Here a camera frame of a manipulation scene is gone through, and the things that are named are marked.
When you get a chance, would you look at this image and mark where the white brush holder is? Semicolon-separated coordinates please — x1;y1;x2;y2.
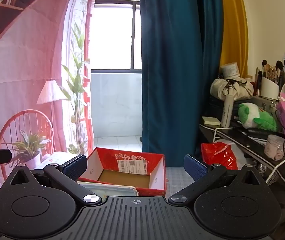
260;76;280;99

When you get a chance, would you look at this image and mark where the teal curtain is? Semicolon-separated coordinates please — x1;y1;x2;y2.
139;0;224;167

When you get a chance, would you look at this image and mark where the white cable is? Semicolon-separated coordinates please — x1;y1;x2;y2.
267;155;285;183

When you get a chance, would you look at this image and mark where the clear jar with pink contents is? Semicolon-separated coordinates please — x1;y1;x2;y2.
264;134;285;160

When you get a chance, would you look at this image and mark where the green plush toy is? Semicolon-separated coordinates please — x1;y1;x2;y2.
237;102;279;132

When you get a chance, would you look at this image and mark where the pale green packet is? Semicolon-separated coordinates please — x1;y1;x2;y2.
77;181;139;197

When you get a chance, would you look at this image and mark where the checked bed sheet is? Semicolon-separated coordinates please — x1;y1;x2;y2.
27;151;198;198

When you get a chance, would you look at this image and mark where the black dressing table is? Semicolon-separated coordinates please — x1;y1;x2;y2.
199;97;285;195

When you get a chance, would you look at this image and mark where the white paper roll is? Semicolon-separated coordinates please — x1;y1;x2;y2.
219;62;240;78

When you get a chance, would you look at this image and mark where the black framed window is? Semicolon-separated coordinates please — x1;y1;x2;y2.
90;0;143;74

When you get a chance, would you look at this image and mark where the bunch of makeup brushes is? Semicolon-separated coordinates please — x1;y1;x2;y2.
255;59;285;85

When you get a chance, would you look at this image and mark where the red plastic bag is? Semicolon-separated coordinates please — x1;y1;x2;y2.
201;141;240;170

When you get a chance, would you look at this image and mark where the white spray bottle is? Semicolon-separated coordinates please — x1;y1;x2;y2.
220;95;233;128

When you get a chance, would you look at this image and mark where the pink printed wall cloth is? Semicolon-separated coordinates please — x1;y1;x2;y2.
0;0;95;205

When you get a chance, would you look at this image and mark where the red cardboard box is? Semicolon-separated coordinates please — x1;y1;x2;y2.
79;147;167;197

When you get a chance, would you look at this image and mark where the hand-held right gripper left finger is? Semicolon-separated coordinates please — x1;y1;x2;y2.
9;154;103;207

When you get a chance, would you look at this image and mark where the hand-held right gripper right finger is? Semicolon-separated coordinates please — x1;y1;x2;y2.
169;154;266;208

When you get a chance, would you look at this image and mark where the beige drawstring bag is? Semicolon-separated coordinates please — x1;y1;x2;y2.
210;77;254;102

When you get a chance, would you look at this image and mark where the yellow curtain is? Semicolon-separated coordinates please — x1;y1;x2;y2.
219;0;249;77

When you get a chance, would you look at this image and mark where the yellow notepad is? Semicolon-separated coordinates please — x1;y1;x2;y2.
201;116;221;126

